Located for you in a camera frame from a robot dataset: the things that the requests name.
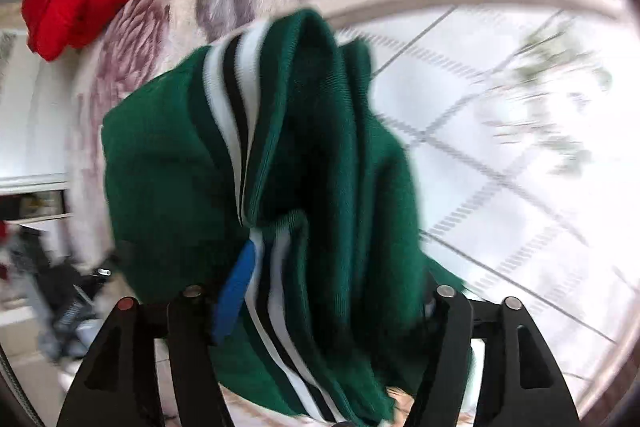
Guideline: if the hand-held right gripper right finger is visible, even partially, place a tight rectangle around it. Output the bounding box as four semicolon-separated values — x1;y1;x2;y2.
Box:
402;284;581;427

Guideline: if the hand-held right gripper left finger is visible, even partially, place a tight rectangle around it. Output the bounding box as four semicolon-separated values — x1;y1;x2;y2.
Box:
57;239;261;427

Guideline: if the green and cream varsity jacket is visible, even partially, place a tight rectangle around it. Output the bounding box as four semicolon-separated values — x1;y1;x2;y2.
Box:
100;7;476;425

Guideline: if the white sliding wardrobe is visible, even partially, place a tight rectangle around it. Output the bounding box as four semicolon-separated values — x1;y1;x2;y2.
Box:
0;0;71;194

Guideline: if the white quilted mat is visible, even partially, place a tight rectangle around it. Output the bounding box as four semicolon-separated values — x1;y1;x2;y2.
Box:
220;2;638;427

